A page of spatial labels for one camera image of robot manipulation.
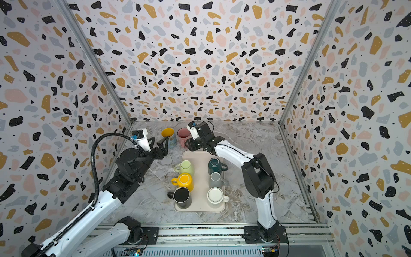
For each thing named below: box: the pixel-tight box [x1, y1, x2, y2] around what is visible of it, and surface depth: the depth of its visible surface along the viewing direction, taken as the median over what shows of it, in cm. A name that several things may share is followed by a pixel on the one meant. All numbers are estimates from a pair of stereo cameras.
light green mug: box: [173, 159, 194, 176], surface depth 89 cm
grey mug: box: [209, 171, 223, 189], surface depth 85 cm
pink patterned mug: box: [177, 127, 192, 150], surface depth 101 cm
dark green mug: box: [208, 157, 228, 176], surface depth 89 cm
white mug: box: [206, 186, 230, 206], surface depth 81 cm
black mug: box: [166, 186, 193, 210], surface depth 80 cm
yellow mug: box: [171, 172, 194, 192], surface depth 84 cm
